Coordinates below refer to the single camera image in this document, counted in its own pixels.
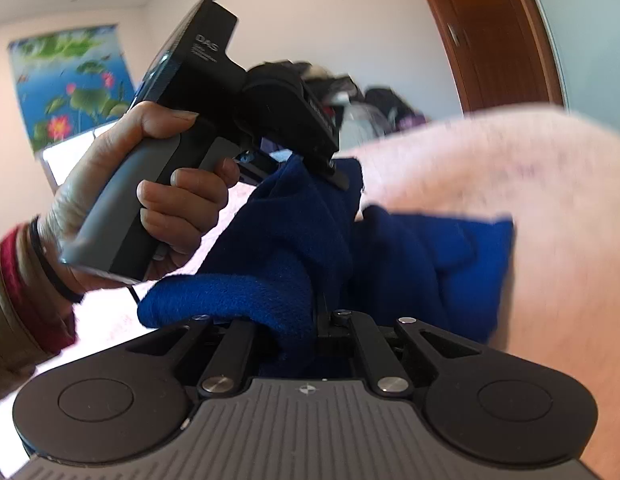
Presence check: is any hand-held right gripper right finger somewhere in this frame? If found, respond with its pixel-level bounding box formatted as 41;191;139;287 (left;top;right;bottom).
331;309;484;397

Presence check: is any black hair tie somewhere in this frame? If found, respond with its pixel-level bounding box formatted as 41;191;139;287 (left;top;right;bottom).
26;214;86;306

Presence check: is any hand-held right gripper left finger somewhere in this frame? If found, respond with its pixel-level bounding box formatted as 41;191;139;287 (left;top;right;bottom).
124;315;259;401

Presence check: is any person's left hand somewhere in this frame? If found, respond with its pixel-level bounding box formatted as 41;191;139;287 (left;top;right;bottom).
39;101;242;292

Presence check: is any clear plastic bag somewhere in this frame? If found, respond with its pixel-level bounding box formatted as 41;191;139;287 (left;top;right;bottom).
339;101;392;149

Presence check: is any blue knit sweater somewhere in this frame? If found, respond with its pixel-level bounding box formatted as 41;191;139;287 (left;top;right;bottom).
136;154;516;381

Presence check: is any person's left forearm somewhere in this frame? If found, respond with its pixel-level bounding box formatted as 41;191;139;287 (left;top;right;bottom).
0;215;86;403

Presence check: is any pink blanket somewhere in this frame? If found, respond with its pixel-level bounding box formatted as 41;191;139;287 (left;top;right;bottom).
0;104;620;480

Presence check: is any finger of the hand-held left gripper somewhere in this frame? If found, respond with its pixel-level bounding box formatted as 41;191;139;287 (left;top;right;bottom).
305;152;351;192
234;150;281;183

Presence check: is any pile of dark clothes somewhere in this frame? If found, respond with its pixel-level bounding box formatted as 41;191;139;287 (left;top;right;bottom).
290;60;365;117

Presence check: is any wooden door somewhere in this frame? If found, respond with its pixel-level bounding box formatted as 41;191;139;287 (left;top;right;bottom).
407;0;567;115

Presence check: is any lotus flower poster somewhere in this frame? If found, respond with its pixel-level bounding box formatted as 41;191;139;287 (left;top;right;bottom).
7;25;137;152

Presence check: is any small purple cloth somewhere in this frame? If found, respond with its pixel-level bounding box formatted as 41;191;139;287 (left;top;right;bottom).
396;113;432;134

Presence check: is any black bag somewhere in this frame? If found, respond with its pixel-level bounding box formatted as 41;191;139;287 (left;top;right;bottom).
364;86;419;129

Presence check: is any window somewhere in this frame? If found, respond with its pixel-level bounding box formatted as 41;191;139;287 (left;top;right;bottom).
39;119;128;193

